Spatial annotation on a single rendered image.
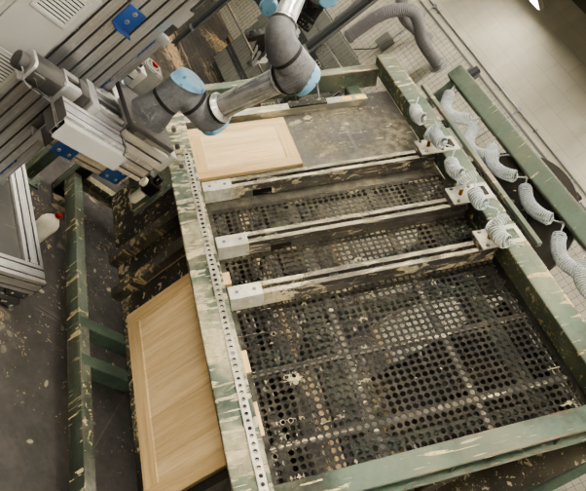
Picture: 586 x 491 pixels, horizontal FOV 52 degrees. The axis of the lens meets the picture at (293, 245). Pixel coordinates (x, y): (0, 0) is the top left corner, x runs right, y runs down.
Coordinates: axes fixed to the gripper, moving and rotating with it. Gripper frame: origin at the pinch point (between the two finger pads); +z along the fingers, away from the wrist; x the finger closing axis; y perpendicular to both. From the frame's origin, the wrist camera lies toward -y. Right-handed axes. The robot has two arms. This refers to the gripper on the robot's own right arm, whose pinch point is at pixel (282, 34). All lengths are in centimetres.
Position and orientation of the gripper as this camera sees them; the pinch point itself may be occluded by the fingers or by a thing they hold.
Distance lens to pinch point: 256.9
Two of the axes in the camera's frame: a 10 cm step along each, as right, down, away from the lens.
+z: -5.1, 5.1, 6.9
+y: 8.4, 4.6, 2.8
